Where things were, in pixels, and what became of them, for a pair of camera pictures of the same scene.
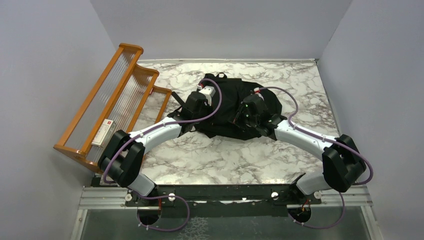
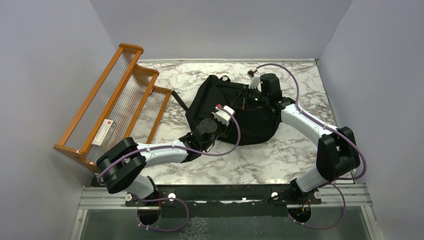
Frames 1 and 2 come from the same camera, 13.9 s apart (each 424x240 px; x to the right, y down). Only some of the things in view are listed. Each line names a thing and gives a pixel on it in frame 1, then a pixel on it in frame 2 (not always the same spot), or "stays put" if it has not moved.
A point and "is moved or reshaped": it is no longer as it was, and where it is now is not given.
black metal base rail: (222, 200) stays put
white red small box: (104, 133) stays put
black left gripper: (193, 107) to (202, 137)
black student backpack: (233, 91) is moved or reshaped
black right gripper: (237, 120) to (250, 91)
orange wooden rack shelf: (125, 93) stays put
